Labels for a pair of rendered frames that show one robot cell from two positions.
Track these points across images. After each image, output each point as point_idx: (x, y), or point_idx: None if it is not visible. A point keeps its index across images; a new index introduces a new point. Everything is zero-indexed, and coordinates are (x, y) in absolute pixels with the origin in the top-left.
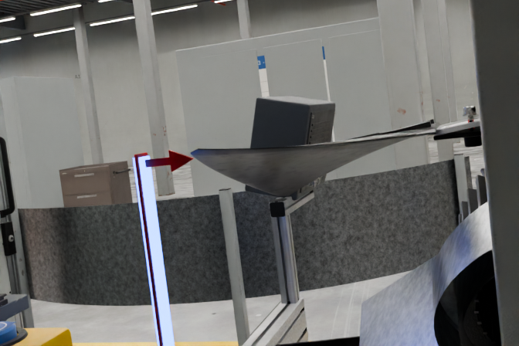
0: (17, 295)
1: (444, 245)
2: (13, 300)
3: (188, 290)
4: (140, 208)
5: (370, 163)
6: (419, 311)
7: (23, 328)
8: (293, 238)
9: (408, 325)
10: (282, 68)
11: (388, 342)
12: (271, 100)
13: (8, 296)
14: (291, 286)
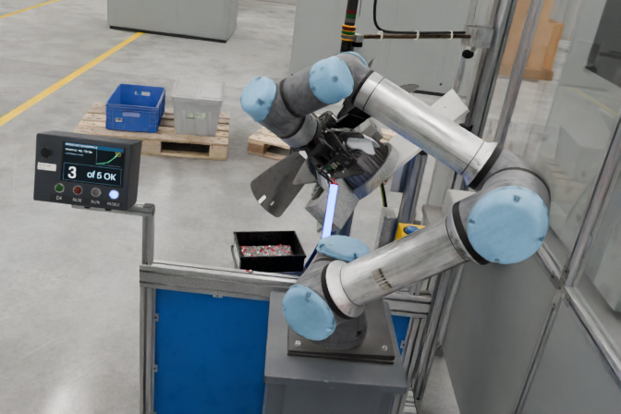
0: (273, 294)
1: (379, 172)
2: (284, 292)
3: None
4: (334, 202)
5: None
6: (338, 195)
7: (404, 227)
8: None
9: (337, 200)
10: None
11: (334, 207)
12: (134, 144)
13: (273, 298)
14: (153, 251)
